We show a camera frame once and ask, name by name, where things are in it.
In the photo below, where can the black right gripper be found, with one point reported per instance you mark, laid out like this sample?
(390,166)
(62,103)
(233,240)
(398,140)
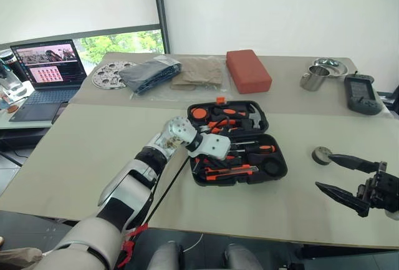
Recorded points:
(383,192)

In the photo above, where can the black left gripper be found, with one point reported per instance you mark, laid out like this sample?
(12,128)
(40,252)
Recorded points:
(230,150)

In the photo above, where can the orange black utility knife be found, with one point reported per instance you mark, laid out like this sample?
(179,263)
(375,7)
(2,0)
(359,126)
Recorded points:
(237,171)

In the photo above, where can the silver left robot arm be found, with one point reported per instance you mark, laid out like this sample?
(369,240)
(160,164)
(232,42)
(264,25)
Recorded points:
(131,182)

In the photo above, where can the black tool case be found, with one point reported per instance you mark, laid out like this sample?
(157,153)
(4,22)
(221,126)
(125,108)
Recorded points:
(274,173)

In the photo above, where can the grey tape roll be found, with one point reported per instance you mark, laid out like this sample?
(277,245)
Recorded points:
(315,157)

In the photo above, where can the orange black tape measure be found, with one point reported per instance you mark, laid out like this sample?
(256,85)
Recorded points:
(199,113)

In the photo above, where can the beige table cover sheet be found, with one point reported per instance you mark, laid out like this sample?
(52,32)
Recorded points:
(78,157)
(280,101)

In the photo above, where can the red rectangular block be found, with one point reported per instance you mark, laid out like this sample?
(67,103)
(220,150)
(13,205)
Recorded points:
(249,72)

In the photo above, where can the grey handheld controller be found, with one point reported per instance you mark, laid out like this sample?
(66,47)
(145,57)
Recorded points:
(361,98)

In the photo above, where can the black chair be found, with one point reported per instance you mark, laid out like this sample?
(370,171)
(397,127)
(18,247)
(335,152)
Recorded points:
(392,101)

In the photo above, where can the stainless steel cup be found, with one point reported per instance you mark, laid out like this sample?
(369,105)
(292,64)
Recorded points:
(313,81)

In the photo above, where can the grey rounded shape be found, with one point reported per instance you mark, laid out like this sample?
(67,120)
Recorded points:
(166,257)
(243,257)

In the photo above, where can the stainless steel bowl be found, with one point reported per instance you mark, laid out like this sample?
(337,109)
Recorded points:
(338,69)

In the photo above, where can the dark blue cloth in bag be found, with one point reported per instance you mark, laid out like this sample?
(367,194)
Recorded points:
(146,76)

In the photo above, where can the round perforated metal disc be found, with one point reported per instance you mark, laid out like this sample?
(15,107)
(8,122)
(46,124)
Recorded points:
(104,78)

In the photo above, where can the dark smartphone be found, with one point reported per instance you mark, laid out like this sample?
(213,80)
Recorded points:
(59,112)

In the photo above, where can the grey side desk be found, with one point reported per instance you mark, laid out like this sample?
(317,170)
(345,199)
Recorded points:
(28,125)

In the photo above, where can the open laptop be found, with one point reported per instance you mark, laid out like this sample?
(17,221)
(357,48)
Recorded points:
(46,61)

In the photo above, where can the clear glass jar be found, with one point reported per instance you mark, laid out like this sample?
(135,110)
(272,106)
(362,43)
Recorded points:
(18,89)

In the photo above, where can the white roller blind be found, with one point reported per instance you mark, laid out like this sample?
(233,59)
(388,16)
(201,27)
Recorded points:
(62,2)

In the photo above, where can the khaki trouser leg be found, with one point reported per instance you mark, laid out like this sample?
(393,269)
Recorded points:
(18,259)

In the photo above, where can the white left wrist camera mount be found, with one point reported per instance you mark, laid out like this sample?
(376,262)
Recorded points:
(215,146)

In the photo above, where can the dark window frame post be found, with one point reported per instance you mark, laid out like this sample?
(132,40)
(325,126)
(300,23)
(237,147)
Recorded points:
(160,2)

